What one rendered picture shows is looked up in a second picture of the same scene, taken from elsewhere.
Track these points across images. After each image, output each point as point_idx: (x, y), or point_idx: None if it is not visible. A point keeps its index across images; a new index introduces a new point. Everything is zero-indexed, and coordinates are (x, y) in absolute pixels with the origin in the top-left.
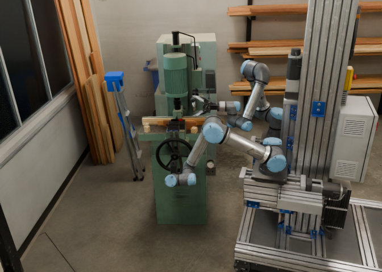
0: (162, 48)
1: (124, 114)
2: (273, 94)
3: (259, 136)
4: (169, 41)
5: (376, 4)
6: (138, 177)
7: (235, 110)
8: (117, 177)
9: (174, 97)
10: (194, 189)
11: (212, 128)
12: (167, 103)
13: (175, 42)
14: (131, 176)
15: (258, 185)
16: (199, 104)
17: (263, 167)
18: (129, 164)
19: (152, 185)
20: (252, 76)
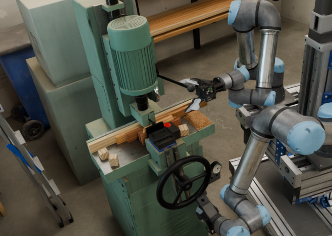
0: (42, 16)
1: (18, 142)
2: (166, 37)
3: (167, 94)
4: (88, 0)
5: None
6: (63, 217)
7: (243, 82)
8: (31, 234)
9: (145, 93)
10: (192, 208)
11: (312, 132)
12: (109, 103)
13: (113, 0)
14: (50, 222)
15: (320, 173)
16: (159, 87)
17: (324, 147)
18: (33, 205)
19: (94, 221)
20: (254, 23)
